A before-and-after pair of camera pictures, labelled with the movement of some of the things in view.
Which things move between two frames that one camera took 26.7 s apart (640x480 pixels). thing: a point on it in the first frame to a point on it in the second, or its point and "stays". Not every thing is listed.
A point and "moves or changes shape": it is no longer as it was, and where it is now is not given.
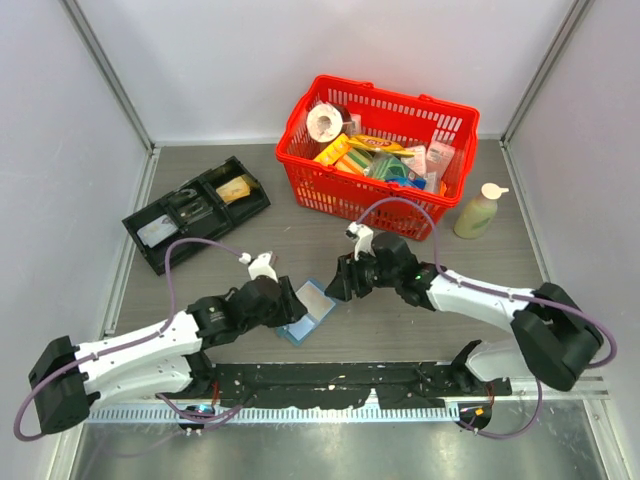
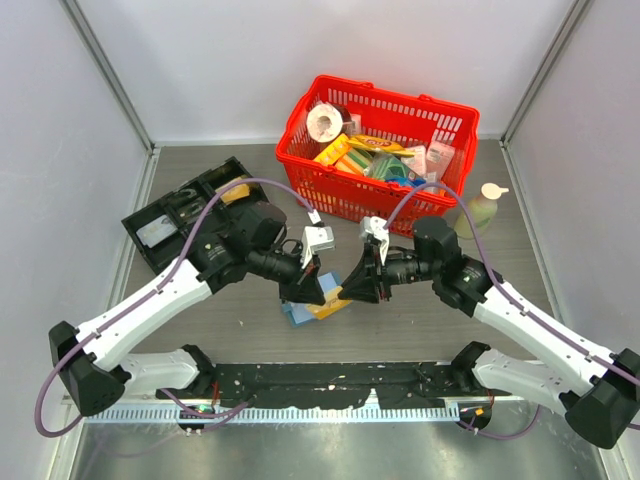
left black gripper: [290, 306] to [303, 286]
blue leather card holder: [298, 332] moves or changes shape
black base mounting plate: [402, 386] stays
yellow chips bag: [383, 144] stays
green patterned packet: [394, 169] stays
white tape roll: [324, 123] stays
